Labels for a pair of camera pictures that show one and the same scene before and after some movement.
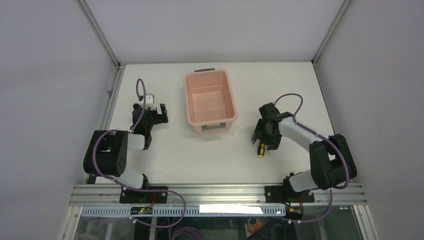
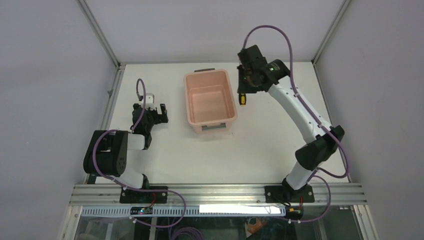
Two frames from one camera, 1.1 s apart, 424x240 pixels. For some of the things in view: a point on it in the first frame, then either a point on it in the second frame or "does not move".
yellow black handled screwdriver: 261,150 to 242,98
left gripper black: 154,115 does not move
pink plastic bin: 211,106 does not move
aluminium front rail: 96,195 does not move
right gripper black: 263,130 to 243,84
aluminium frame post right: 330,31 does not move
